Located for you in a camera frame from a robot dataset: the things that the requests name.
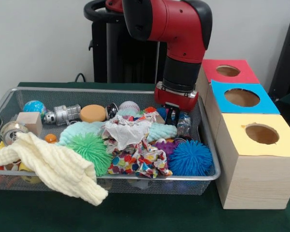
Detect small blue globe ball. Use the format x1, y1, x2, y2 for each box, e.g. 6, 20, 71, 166
23, 100, 47, 120

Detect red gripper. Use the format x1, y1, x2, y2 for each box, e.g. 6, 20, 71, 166
154, 82, 199, 126

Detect purple spiky ball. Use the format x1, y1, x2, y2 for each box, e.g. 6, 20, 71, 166
155, 139, 178, 159

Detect crushed silver can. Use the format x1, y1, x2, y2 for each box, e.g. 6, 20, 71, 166
106, 103, 119, 119

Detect round silver tin can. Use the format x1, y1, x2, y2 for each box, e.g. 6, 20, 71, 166
0, 122, 29, 145

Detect small wooden cube block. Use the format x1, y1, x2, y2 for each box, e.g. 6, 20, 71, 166
16, 112, 43, 137

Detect crushed clear water bottle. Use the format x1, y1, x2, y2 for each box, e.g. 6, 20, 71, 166
176, 112, 192, 138

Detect pale yellow cloth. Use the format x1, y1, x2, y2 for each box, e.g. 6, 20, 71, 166
0, 132, 108, 206

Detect shallow clear mesh bin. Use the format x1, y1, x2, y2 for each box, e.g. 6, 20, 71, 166
0, 87, 220, 195

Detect pale pink ball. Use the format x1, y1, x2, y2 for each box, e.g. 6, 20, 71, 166
118, 101, 141, 115

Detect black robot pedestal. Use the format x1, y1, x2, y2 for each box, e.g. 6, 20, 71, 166
84, 0, 170, 84

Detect colourful patterned cloth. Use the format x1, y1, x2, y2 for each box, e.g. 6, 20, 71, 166
102, 115, 154, 151
108, 141, 173, 178

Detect wooden box with three holes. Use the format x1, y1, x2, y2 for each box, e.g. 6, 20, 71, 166
197, 59, 290, 210

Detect green spiky ball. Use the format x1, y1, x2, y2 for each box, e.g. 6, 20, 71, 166
65, 133, 112, 177

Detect mint green cloth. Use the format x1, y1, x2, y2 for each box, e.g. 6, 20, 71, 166
59, 110, 178, 145

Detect tan round bun toy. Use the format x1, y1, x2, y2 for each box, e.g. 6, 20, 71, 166
80, 104, 107, 123

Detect small orange ball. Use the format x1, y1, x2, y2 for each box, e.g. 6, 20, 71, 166
44, 134, 58, 144

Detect blue spiky ball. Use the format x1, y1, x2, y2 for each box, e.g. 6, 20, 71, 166
169, 141, 214, 177

